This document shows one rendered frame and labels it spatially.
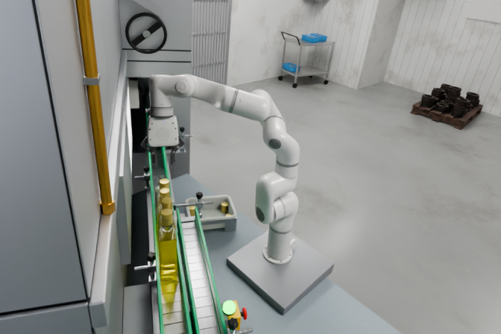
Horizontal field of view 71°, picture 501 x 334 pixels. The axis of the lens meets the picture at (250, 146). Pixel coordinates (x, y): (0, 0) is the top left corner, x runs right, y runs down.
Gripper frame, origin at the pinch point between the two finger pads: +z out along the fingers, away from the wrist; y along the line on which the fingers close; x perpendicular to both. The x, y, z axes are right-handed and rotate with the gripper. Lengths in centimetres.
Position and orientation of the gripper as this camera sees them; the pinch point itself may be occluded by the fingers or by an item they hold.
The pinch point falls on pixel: (163, 159)
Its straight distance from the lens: 124.7
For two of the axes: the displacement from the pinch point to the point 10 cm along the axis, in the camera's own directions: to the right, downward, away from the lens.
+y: 9.6, -0.5, 2.8
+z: -0.2, 9.7, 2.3
